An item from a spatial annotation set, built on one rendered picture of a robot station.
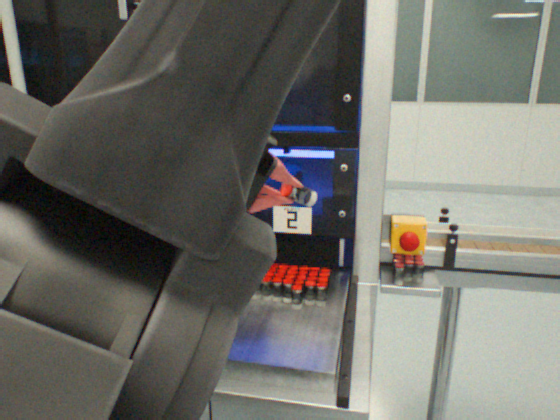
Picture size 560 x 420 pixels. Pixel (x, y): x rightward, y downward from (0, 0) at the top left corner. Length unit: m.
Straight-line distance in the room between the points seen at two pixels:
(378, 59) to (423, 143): 4.71
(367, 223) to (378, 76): 0.30
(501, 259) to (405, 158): 4.53
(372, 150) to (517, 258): 0.44
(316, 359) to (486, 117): 5.09
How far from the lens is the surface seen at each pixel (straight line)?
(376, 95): 0.90
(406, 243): 0.93
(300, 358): 0.75
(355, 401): 0.68
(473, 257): 1.12
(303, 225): 0.96
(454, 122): 5.61
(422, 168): 5.64
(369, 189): 0.93
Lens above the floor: 1.32
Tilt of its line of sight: 17 degrees down
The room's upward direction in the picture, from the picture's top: straight up
